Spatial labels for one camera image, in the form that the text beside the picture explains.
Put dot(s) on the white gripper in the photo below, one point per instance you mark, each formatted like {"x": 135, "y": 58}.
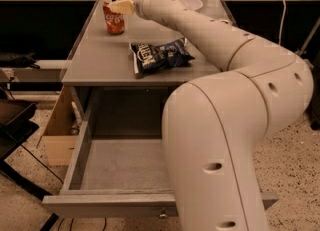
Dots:
{"x": 139, "y": 4}

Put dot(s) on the red coke can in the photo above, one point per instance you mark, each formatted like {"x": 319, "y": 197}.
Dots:
{"x": 114, "y": 21}

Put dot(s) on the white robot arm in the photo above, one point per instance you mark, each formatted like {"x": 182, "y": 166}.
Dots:
{"x": 210, "y": 124}

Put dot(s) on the grey open top drawer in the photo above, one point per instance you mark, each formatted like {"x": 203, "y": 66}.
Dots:
{"x": 118, "y": 167}

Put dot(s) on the metal drawer knob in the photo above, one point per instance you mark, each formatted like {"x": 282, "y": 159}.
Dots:
{"x": 163, "y": 214}

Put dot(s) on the blue chip bag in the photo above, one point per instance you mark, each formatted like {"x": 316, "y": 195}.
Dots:
{"x": 149, "y": 58}

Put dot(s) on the white bowl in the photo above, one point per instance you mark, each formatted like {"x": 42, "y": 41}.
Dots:
{"x": 192, "y": 4}

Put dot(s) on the cardboard box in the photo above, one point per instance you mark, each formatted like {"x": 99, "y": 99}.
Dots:
{"x": 58, "y": 139}

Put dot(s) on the black chair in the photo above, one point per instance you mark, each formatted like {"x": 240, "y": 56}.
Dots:
{"x": 15, "y": 128}

